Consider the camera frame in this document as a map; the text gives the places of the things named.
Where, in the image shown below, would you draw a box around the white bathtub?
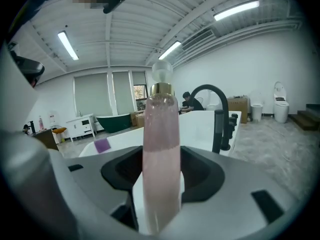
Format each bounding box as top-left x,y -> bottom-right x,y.
78,110 -> 243,160

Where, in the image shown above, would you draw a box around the wooden steps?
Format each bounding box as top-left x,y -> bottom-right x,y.
287,103 -> 320,131

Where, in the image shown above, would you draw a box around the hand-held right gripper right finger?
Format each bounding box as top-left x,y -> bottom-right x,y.
169,145 -> 309,240

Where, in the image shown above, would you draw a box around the black curved faucet spout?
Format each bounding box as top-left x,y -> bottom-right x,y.
190,84 -> 232,151

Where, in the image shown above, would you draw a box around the white smart toilet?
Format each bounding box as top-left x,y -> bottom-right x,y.
273,81 -> 290,124

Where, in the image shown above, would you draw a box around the brown vanity cabinet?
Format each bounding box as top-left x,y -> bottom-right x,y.
32,128 -> 60,151

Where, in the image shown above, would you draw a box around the white cabinet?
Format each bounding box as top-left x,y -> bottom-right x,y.
66,112 -> 97,142

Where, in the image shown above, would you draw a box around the large cardboard box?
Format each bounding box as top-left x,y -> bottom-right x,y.
226,96 -> 251,118

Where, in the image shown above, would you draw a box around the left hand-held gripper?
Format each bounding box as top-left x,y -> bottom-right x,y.
0,43 -> 46,135

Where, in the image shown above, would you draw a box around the pink soap pump bottle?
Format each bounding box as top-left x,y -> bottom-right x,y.
142,60 -> 181,236

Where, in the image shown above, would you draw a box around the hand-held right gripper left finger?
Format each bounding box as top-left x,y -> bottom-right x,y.
63,145 -> 144,232

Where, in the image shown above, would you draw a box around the dark green bathtub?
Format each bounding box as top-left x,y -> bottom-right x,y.
95,113 -> 133,134

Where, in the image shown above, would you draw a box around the orange stool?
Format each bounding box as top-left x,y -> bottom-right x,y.
51,126 -> 68,145

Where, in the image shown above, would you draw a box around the purple sponge block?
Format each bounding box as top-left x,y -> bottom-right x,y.
94,138 -> 112,154

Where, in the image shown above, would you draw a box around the ceiling air vent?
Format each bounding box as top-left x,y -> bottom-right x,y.
181,28 -> 216,51

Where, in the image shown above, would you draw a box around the window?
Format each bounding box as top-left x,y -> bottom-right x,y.
133,83 -> 147,107

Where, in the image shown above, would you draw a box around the ceiling tube light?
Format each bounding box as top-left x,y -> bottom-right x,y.
157,40 -> 182,61
213,0 -> 260,22
57,30 -> 80,61

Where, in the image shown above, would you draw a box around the black hand shower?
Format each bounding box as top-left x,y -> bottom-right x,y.
212,109 -> 225,155

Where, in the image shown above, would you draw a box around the grey roller blind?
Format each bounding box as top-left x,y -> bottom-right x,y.
131,71 -> 148,86
73,72 -> 113,118
111,70 -> 136,116

